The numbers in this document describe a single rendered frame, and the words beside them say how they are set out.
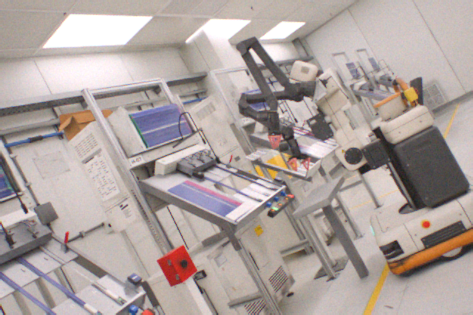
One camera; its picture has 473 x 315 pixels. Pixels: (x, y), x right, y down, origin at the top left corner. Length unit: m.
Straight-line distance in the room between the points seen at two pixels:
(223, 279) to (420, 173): 1.29
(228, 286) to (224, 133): 1.75
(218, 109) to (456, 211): 2.31
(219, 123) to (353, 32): 6.71
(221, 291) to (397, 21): 8.29
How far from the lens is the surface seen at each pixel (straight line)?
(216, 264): 2.68
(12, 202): 2.28
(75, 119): 3.09
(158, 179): 2.81
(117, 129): 2.93
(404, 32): 10.11
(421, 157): 2.50
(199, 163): 2.98
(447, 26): 10.01
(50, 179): 4.22
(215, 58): 6.22
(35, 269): 2.00
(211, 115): 4.07
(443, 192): 2.54
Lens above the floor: 0.98
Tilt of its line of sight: 2 degrees up
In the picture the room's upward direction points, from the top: 29 degrees counter-clockwise
